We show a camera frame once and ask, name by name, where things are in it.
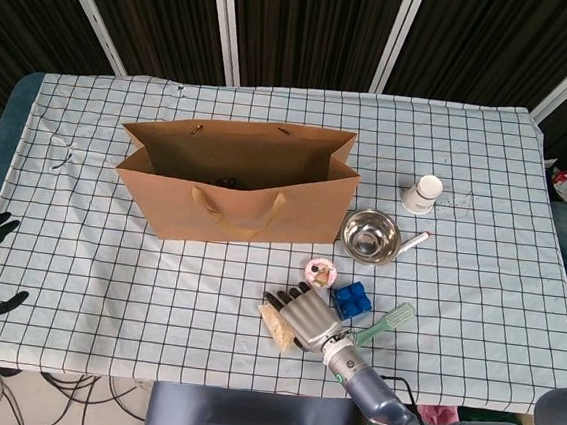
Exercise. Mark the yellow snack packet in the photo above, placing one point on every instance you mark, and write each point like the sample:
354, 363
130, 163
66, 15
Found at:
277, 330

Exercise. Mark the white paper cup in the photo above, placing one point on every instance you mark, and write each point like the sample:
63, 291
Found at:
422, 196

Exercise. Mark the pink cloth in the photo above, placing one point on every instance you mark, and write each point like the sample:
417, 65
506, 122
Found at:
440, 416

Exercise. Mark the brown paper bag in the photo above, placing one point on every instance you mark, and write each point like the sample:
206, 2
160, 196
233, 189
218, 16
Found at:
304, 209

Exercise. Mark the pink toy cupcake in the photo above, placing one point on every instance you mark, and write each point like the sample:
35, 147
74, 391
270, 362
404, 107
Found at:
320, 274

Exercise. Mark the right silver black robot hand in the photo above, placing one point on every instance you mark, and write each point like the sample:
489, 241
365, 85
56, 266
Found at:
310, 320

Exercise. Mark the white black checkered tablecloth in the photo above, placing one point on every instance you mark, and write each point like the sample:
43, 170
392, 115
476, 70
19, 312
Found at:
104, 306

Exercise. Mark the blue building block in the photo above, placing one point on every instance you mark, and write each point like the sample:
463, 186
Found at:
350, 302

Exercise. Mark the white marker with red cap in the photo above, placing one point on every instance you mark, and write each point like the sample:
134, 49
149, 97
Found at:
411, 245

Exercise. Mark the dark green cloth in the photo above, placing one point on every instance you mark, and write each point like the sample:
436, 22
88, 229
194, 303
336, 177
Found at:
495, 416

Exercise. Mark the grey-blue robot torso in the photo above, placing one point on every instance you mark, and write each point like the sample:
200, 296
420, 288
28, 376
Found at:
243, 419

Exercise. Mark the mint green brush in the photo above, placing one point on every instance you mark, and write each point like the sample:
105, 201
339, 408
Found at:
399, 316

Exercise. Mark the dark red grape bunch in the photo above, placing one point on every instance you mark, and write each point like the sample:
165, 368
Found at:
226, 182

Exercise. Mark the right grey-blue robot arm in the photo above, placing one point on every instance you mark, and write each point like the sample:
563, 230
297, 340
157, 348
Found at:
376, 392

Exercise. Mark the stainless steel bowl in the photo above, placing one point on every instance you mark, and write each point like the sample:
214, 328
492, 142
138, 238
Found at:
369, 236

